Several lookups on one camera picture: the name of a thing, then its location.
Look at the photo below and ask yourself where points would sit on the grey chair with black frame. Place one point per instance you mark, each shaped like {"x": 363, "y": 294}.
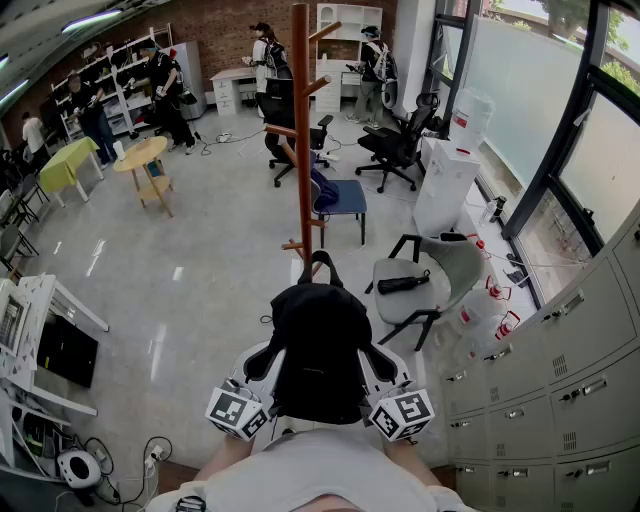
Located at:
{"x": 405, "y": 295}

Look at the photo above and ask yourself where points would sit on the white shelving unit with items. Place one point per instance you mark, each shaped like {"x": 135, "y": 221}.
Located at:
{"x": 122, "y": 85}

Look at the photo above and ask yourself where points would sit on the round wooden table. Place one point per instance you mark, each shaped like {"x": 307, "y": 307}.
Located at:
{"x": 142, "y": 152}

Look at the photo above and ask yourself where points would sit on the black office chair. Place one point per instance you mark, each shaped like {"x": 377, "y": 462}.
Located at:
{"x": 395, "y": 142}
{"x": 277, "y": 115}

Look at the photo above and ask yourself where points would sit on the black backpack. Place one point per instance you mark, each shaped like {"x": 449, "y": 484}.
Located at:
{"x": 320, "y": 350}

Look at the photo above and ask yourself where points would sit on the brown wooden coat rack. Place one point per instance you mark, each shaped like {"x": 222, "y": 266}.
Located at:
{"x": 302, "y": 125}

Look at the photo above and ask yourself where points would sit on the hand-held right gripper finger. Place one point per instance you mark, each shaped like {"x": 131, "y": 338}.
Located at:
{"x": 369, "y": 382}
{"x": 402, "y": 372}

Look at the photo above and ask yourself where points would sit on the clear water jug red label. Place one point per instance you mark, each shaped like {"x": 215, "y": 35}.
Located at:
{"x": 472, "y": 117}

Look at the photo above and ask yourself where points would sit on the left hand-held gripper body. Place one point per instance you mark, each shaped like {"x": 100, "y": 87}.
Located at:
{"x": 235, "y": 412}

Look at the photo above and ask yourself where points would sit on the black pouch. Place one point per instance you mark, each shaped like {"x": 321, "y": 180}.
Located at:
{"x": 517, "y": 275}

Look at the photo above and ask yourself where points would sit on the dark blue cloth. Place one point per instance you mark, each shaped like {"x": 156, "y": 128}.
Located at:
{"x": 324, "y": 187}

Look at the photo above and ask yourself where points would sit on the black harness buckle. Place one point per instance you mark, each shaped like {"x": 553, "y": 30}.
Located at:
{"x": 190, "y": 504}

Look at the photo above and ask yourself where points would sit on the person's right forearm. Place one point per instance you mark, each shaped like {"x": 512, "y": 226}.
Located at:
{"x": 407, "y": 462}

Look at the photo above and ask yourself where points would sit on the white cup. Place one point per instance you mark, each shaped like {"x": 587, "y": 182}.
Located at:
{"x": 119, "y": 150}

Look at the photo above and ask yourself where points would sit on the person's white shirt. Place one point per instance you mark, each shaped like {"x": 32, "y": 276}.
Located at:
{"x": 320, "y": 470}

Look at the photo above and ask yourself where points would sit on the blue chair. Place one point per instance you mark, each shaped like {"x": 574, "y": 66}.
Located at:
{"x": 345, "y": 197}

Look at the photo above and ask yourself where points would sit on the black folded umbrella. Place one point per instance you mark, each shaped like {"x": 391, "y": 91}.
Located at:
{"x": 402, "y": 284}

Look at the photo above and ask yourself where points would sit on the white desk with hutch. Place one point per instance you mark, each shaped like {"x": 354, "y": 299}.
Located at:
{"x": 345, "y": 55}

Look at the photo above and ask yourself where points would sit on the grey metal cabinet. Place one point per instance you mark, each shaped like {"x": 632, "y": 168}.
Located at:
{"x": 192, "y": 75}

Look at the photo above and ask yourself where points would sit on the long ceiling light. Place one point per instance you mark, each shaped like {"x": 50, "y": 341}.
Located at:
{"x": 14, "y": 92}
{"x": 92, "y": 20}

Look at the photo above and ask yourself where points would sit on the white metal workstation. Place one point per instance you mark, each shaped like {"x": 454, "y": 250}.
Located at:
{"x": 30, "y": 310}

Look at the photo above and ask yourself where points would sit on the white round device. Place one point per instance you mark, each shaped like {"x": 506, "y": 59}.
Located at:
{"x": 77, "y": 467}

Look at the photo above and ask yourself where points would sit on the person's left forearm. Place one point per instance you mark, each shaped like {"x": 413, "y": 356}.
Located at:
{"x": 222, "y": 457}

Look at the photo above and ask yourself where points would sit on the table with green cloth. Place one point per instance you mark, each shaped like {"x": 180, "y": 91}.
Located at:
{"x": 65, "y": 162}

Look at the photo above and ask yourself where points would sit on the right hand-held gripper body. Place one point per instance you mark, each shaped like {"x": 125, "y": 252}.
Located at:
{"x": 405, "y": 412}

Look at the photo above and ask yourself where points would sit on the blue box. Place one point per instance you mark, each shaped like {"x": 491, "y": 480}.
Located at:
{"x": 155, "y": 169}

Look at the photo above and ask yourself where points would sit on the black bottle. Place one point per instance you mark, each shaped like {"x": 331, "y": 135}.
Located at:
{"x": 499, "y": 207}

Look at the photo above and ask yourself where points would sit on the white desk with drawers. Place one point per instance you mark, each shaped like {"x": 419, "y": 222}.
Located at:
{"x": 227, "y": 87}

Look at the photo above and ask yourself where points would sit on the dark folding chair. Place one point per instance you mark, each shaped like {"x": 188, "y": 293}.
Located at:
{"x": 12, "y": 245}
{"x": 25, "y": 192}

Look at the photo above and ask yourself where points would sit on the clear water bottle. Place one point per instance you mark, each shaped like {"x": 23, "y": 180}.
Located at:
{"x": 487, "y": 212}

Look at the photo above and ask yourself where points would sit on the black monitor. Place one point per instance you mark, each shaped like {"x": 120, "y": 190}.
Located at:
{"x": 67, "y": 350}

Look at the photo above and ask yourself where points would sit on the black framed window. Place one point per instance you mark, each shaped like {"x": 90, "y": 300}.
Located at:
{"x": 530, "y": 100}

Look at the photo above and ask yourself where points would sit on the grey metal lockers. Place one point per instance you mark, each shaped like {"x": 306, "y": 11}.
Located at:
{"x": 575, "y": 380}

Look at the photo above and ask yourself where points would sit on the white power strip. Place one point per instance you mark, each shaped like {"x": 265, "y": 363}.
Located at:
{"x": 332, "y": 156}
{"x": 224, "y": 137}
{"x": 155, "y": 454}

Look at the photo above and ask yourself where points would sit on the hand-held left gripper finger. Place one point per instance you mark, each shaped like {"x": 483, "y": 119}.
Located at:
{"x": 267, "y": 387}
{"x": 239, "y": 361}

